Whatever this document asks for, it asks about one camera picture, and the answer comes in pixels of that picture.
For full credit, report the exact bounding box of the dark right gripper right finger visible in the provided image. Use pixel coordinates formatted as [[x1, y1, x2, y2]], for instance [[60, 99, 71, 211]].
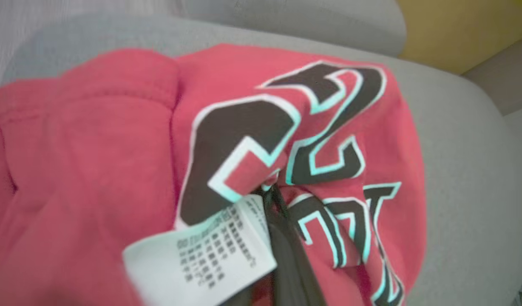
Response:
[[273, 185, 327, 306]]

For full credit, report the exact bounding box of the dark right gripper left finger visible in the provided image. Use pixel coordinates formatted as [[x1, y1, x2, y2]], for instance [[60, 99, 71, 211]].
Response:
[[244, 187, 289, 306]]

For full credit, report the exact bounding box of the red printed garment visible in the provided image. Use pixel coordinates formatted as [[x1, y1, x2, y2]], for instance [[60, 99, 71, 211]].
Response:
[[0, 42, 427, 306]]

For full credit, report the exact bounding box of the yellow panel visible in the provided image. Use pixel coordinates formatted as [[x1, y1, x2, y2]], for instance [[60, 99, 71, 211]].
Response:
[[396, 0, 522, 76]]

